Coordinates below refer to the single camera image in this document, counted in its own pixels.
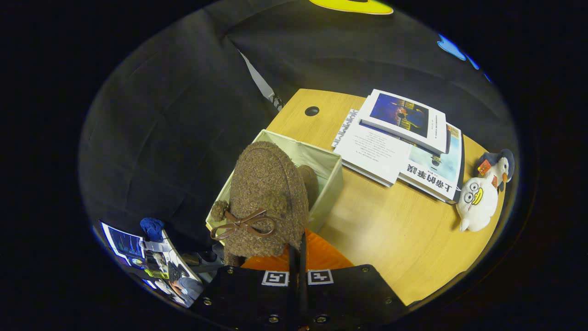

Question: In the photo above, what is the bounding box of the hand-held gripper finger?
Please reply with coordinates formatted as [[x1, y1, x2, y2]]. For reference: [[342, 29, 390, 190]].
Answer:
[[191, 244, 299, 331], [300, 229, 407, 331]]

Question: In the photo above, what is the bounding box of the green fabric storage box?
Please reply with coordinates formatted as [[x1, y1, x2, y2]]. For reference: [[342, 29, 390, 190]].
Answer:
[[205, 129, 344, 240]]

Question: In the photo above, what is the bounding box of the brown fuzzy shoe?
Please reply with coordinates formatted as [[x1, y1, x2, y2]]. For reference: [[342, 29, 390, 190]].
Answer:
[[298, 165, 320, 210], [210, 141, 309, 267]]

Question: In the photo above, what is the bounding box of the blue crumpled cloth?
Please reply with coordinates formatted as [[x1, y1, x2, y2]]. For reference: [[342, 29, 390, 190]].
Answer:
[[140, 217, 165, 242]]

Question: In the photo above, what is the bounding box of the white book with text cover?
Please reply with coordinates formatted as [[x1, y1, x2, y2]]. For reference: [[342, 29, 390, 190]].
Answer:
[[332, 109, 412, 188]]

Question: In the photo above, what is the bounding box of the computer monitor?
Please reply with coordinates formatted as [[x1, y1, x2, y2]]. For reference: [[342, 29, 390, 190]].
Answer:
[[100, 222, 204, 308]]

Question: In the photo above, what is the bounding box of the white round plush toy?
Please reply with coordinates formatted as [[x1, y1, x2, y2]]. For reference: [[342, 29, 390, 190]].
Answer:
[[456, 176, 499, 232]]

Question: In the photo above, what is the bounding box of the white book with blue picture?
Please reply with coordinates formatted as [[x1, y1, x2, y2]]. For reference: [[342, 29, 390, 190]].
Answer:
[[358, 89, 448, 155]]

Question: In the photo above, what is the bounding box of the blue grey penguin plush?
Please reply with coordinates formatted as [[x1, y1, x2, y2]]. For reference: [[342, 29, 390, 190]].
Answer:
[[476, 148, 515, 192]]

